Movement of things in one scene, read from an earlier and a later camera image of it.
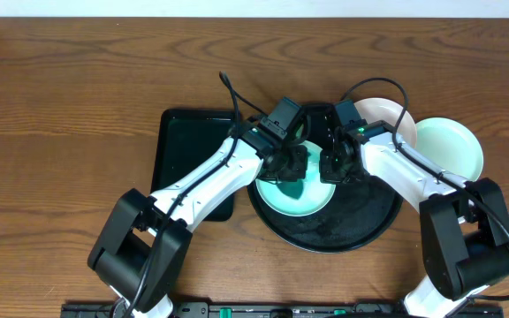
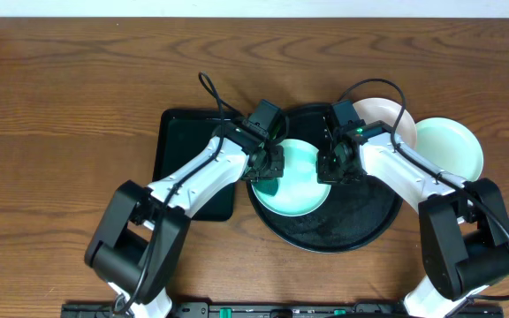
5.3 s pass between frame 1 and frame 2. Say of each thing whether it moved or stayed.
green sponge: moved
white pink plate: stayed
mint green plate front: stayed
